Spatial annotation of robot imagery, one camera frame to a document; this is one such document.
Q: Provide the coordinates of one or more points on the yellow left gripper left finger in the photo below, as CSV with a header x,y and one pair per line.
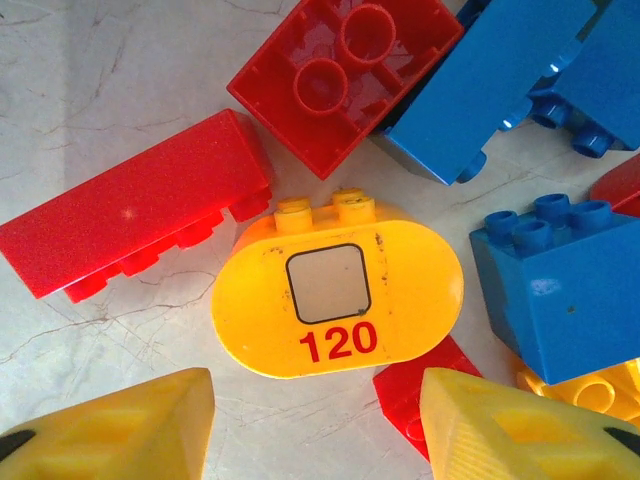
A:
x,y
125,435

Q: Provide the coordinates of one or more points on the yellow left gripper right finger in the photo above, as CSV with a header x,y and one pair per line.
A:
x,y
500,440

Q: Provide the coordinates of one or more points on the yellow oval 120 lego brick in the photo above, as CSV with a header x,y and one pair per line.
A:
x,y
260,310

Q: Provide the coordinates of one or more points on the long blue lego brick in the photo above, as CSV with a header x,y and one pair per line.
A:
x,y
465,100

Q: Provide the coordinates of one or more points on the square blue lego brick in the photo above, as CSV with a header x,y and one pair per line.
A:
x,y
575,300

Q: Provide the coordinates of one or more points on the long red lego brick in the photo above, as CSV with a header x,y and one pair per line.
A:
x,y
125,210

